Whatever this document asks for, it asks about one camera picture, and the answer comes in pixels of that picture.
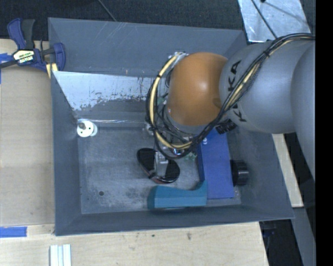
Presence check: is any teal angled block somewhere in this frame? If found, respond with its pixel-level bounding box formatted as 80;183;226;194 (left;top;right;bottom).
147;180;209;211

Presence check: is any grey metal bin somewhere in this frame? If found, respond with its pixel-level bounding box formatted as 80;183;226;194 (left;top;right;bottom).
47;17;296;237

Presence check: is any black ribbed round cap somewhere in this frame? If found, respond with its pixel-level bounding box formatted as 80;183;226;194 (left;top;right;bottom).
229;159;250;187

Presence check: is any white round disc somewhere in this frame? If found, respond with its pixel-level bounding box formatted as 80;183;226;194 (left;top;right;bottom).
77;120;98;139

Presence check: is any pale wood flat board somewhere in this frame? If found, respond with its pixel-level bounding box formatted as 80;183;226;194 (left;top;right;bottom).
0;68;57;227

